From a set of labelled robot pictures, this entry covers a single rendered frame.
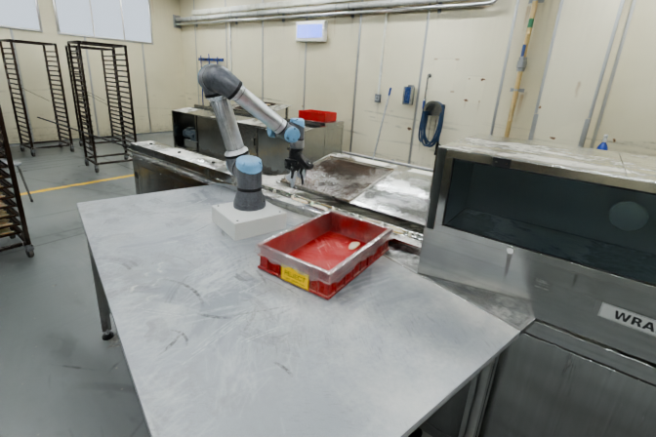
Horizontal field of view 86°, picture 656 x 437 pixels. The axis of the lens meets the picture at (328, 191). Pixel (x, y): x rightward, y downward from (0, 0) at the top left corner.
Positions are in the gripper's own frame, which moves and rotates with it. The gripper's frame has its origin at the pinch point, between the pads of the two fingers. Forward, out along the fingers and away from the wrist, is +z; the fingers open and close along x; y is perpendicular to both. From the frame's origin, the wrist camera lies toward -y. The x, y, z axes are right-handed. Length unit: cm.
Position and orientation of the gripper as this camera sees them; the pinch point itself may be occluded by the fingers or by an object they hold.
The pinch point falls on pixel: (298, 184)
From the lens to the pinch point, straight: 190.9
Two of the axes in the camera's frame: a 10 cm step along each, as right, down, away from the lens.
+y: -8.0, -2.2, 5.6
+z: -0.6, 9.5, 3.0
